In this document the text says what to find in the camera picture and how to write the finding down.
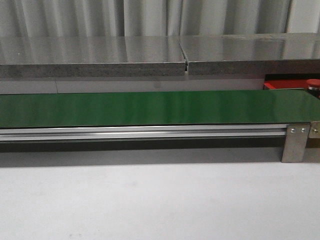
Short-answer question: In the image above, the aluminium conveyor frame rail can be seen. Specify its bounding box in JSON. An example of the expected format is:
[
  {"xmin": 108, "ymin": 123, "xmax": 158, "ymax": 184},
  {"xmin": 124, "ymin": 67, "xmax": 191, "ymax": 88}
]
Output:
[{"xmin": 0, "ymin": 124, "xmax": 287, "ymax": 143}]

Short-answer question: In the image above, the red mushroom push button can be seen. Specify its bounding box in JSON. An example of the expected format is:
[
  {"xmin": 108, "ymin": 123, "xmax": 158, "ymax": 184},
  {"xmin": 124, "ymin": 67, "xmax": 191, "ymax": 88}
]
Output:
[{"xmin": 306, "ymin": 78, "xmax": 320, "ymax": 99}]

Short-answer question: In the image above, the white pleated curtain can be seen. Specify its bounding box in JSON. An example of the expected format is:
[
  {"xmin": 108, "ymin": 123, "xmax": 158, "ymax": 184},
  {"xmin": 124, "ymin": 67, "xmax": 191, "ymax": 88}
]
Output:
[{"xmin": 0, "ymin": 0, "xmax": 320, "ymax": 37}]

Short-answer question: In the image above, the steel conveyor end plate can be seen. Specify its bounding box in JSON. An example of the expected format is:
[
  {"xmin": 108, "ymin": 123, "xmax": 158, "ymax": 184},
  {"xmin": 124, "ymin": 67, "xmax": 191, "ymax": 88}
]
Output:
[{"xmin": 308, "ymin": 121, "xmax": 320, "ymax": 139}]

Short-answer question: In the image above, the steel conveyor support bracket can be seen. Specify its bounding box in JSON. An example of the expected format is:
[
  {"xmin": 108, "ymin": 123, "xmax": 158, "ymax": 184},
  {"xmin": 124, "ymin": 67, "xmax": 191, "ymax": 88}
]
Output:
[{"xmin": 281, "ymin": 123, "xmax": 310, "ymax": 163}]

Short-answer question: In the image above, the grey granite counter slab left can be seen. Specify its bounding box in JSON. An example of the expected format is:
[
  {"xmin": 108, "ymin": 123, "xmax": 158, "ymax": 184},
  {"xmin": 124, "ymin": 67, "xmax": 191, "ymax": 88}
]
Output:
[{"xmin": 0, "ymin": 36, "xmax": 186, "ymax": 78}]

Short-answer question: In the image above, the red plastic tray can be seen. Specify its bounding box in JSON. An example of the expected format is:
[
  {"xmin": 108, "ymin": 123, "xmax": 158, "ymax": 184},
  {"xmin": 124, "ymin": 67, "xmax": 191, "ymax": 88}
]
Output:
[{"xmin": 264, "ymin": 79, "xmax": 308, "ymax": 90}]

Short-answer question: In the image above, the green conveyor belt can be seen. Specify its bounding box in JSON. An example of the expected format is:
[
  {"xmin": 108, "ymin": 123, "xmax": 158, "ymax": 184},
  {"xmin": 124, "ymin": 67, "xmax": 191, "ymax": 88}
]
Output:
[{"xmin": 0, "ymin": 89, "xmax": 320, "ymax": 129}]

